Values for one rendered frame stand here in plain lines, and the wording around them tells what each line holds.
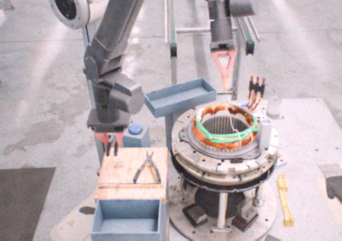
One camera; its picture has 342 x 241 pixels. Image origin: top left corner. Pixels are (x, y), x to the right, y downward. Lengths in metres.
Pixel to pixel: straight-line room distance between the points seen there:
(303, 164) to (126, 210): 0.78
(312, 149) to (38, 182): 1.75
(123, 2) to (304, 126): 1.19
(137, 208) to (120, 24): 0.51
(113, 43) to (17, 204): 1.92
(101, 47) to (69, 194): 1.83
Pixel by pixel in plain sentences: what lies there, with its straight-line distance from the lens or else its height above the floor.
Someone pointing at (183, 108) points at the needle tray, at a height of 1.03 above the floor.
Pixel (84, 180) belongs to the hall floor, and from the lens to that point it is 2.61.
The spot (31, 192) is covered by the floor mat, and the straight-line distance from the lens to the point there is 2.63.
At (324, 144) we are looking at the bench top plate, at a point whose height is 0.78.
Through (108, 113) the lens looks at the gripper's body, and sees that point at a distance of 0.91.
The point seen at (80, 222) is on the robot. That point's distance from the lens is 2.05.
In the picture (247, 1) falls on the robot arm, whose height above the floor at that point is 1.50.
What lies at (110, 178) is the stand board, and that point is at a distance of 1.09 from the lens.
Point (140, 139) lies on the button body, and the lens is 1.25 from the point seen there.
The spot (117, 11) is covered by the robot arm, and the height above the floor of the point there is 1.56.
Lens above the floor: 1.84
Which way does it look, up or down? 37 degrees down
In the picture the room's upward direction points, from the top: 2 degrees counter-clockwise
